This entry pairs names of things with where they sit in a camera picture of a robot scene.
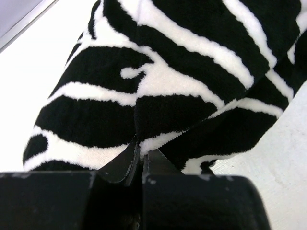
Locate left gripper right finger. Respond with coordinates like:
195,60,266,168
143,149,184,182

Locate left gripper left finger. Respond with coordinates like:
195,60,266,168
97,136,140,187

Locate zebra and green pillowcase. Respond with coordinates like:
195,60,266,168
23,0,307,174

